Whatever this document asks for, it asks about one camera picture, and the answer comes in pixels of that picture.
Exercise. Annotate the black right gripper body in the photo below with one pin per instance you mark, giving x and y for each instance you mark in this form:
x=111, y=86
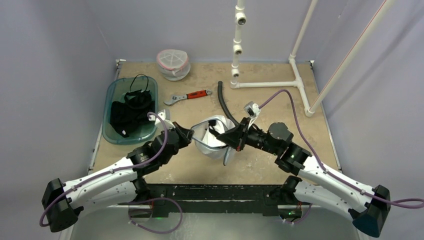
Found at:
x=241, y=136

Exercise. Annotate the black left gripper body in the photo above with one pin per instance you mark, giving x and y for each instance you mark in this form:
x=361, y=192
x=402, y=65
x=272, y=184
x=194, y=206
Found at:
x=178, y=145

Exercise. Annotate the white mesh laundry bag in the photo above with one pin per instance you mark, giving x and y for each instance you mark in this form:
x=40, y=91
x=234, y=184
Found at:
x=205, y=140

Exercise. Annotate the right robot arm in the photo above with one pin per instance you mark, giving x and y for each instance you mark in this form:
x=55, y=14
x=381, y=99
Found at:
x=315, y=183

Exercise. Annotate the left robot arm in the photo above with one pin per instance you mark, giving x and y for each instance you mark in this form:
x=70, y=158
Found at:
x=122, y=183

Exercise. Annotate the black bra in bin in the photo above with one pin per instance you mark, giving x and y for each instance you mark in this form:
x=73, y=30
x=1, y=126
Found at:
x=127, y=116

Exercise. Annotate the pink trimmed mesh laundry bag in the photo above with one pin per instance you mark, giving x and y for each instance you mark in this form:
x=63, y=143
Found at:
x=173, y=64

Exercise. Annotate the teal plastic bin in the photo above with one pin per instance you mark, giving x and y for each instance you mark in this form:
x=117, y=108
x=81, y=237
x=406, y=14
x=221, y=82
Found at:
x=116, y=92

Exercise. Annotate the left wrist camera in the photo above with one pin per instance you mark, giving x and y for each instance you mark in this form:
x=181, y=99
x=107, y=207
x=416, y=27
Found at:
x=162, y=120

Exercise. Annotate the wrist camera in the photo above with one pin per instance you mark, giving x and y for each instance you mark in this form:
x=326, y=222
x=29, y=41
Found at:
x=253, y=110
x=162, y=120

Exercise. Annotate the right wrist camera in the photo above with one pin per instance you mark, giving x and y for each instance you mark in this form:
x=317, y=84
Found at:
x=253, y=110

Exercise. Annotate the red handled adjustable wrench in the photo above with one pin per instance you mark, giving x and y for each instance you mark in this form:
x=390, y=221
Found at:
x=193, y=95

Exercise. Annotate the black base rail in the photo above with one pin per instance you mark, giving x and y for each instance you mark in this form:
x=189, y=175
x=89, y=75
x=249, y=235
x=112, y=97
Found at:
x=264, y=199

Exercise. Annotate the white PVC pipe frame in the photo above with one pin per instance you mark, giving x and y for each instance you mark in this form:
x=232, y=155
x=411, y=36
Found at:
x=240, y=19

